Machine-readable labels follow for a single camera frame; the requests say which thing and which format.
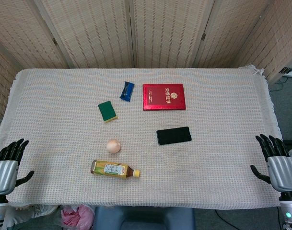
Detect bamboo folding screen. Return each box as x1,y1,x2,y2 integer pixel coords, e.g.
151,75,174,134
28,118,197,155
0,0,292,119

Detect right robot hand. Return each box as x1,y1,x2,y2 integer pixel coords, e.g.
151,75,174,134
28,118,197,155
250,134,292,193

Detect blue snack packet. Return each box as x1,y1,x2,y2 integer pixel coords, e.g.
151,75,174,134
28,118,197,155
119,81,135,103

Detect blue grey chair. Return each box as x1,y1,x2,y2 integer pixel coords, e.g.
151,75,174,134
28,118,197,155
93,206,196,230

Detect beige egg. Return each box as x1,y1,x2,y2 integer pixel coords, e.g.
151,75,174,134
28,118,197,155
106,138,122,154

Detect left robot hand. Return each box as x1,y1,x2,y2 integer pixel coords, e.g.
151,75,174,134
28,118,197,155
0,138,35,196

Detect green and yellow sponge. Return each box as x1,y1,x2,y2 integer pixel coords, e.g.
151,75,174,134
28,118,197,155
97,101,118,124

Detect yellow tea bottle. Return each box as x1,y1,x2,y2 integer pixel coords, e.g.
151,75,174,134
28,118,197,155
90,160,140,180

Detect black cable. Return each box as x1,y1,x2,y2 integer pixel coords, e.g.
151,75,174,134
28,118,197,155
214,209,283,230

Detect black smartphone with blue back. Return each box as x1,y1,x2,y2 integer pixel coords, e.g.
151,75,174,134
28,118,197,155
156,126,192,146

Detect red certificate book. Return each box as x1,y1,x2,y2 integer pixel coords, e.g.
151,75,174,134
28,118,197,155
142,83,187,111

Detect pink plastic bag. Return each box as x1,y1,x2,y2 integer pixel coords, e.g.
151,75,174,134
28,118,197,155
60,204,95,228

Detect beige woven tablecloth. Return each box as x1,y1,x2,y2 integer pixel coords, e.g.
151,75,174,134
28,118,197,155
0,64,283,209

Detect white lace cloth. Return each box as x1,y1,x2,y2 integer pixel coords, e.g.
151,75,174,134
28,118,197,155
15,204,62,219

